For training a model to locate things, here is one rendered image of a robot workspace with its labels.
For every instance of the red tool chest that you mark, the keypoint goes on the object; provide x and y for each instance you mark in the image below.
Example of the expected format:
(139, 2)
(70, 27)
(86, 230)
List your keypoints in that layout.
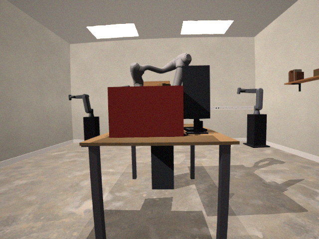
(145, 111)

